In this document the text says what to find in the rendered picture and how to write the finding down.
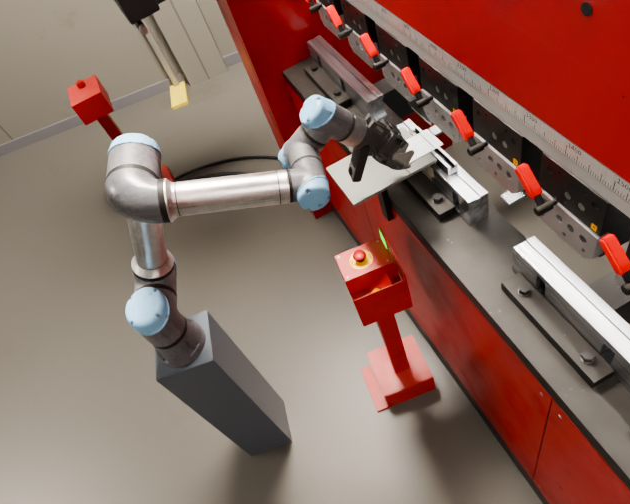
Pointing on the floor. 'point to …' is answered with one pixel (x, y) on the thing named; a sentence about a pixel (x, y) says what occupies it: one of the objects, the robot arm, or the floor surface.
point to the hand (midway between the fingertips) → (405, 166)
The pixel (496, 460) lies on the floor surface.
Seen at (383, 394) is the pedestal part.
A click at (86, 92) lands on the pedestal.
